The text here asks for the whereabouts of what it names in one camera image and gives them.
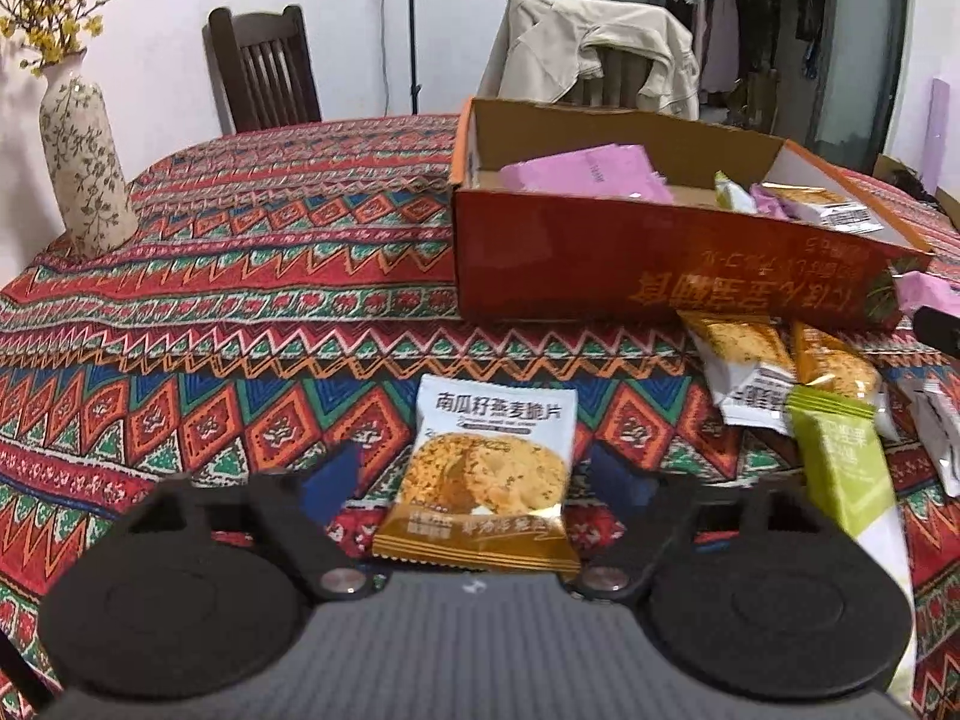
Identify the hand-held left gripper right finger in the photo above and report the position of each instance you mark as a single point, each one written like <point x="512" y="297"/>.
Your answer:
<point x="619" y="476"/>

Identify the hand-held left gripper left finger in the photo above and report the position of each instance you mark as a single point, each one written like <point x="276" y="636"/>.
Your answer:
<point x="330" y="484"/>

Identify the light purple board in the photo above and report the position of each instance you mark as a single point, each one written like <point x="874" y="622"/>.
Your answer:
<point x="945" y="135"/>

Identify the dark wooden chair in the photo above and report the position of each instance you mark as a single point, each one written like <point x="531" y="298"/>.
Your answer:
<point x="262" y="67"/>

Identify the yellow flower branches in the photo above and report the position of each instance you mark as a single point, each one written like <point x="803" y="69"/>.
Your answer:
<point x="52" y="7"/>

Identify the pink snack packet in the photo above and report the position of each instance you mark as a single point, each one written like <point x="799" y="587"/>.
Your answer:
<point x="607" y="154"/>
<point x="926" y="289"/>
<point x="769" y="202"/>
<point x="585" y="180"/>

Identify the beige jacket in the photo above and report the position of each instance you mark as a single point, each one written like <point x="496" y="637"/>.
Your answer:
<point x="585" y="52"/>

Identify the floral ceramic vase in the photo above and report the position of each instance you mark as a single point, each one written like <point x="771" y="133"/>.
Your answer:
<point x="82" y="157"/>

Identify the hanging mauve clothes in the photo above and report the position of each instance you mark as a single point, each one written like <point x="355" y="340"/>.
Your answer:
<point x="718" y="37"/>

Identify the green snack packet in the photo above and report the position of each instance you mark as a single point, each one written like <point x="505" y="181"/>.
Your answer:
<point x="733" y="195"/>
<point x="847" y="465"/>

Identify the white snack packet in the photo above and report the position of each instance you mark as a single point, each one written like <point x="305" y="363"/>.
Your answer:
<point x="937" y="435"/>

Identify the white orange cookie packet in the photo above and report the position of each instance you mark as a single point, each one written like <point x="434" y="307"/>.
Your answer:
<point x="487" y="472"/>
<point x="742" y="367"/>
<point x="821" y="206"/>
<point x="836" y="367"/>

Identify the wooden chair under jacket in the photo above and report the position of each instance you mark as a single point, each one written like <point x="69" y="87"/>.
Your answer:
<point x="611" y="79"/>

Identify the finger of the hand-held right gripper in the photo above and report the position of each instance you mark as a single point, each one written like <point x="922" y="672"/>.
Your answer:
<point x="941" y="330"/>

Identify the orange cardboard box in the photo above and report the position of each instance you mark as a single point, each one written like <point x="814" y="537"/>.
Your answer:
<point x="660" y="270"/>

